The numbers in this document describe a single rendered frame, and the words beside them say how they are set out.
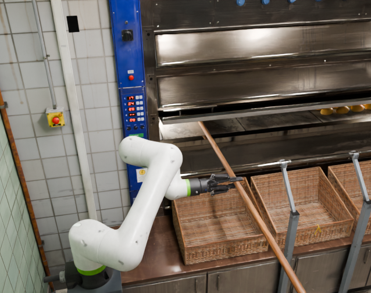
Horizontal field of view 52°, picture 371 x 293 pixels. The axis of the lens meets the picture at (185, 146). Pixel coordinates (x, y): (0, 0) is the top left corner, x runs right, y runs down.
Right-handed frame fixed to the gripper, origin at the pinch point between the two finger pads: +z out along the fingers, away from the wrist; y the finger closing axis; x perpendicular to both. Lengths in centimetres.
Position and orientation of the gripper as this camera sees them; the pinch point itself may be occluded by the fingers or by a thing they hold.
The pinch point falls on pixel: (235, 182)
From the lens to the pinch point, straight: 207.6
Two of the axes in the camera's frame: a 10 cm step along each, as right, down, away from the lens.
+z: 9.8, -0.9, 1.9
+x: 2.1, 4.8, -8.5
